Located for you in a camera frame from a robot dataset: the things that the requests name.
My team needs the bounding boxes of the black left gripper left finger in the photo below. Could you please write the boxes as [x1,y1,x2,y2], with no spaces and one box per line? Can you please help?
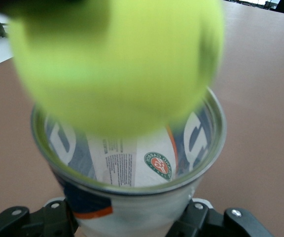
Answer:
[0,197,79,237]

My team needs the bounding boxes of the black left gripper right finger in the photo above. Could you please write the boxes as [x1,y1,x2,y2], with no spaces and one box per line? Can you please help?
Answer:
[166,199,274,237]

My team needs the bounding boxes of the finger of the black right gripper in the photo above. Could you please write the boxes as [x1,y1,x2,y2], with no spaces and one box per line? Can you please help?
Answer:
[7,0,110,32]

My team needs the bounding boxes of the plain yellow tennis ball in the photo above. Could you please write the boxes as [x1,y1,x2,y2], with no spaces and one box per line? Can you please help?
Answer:
[8,0,225,138]

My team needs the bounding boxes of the clear printed tennis ball can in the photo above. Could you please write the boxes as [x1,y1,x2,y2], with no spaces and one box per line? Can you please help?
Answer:
[31,86,228,237]

